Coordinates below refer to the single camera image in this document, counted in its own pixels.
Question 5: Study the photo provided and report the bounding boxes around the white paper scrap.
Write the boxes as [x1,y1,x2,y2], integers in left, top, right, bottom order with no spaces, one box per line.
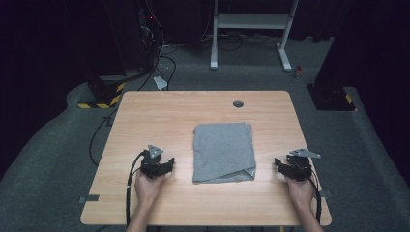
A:
[152,75,169,92]

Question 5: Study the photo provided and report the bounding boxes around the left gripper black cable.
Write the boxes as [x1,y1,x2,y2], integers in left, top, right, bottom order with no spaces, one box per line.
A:
[125,150,147,227]

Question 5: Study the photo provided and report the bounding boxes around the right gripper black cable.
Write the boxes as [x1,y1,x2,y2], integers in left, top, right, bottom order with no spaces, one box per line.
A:
[304,165,323,224]

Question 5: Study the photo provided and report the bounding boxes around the white metal stand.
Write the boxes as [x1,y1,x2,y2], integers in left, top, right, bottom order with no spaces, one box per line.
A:
[209,0,300,73]

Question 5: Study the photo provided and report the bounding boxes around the cables under white stand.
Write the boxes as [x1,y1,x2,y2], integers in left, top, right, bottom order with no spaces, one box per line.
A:
[200,30,282,52]

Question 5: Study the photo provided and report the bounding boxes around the person's left hand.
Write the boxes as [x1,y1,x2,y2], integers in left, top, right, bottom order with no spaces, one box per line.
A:
[133,170,166,205]

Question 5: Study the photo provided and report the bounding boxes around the dark equipment rack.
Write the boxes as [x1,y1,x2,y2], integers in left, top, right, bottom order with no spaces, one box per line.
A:
[102,0,162,74]

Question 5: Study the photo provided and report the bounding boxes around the person's right hand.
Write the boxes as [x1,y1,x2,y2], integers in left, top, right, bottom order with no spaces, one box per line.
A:
[284,176,316,210]

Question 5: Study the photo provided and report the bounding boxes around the black base with yellow mark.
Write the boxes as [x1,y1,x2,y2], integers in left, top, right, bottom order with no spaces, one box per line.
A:
[307,83,358,112]

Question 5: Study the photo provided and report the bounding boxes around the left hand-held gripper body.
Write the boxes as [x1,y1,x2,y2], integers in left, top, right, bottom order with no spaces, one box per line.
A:
[139,144,164,180]

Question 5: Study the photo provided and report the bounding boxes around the black floor cable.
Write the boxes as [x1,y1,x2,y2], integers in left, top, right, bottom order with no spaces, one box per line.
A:
[88,108,120,167]

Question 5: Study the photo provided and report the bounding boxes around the bundle of rack cables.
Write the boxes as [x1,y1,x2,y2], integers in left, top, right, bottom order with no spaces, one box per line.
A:
[137,0,179,92]

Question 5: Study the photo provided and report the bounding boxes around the black base with striped edge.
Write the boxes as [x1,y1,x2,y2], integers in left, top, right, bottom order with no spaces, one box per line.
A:
[76,74,127,110]

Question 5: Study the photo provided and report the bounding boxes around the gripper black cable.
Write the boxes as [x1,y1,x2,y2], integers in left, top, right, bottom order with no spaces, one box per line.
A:
[304,165,323,224]
[125,150,147,227]

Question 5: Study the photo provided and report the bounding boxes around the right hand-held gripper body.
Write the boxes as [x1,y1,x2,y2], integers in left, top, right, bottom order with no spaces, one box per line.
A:
[285,147,322,183]

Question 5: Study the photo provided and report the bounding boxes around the grey pants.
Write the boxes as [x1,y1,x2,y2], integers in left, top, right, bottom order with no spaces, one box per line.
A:
[191,121,258,185]

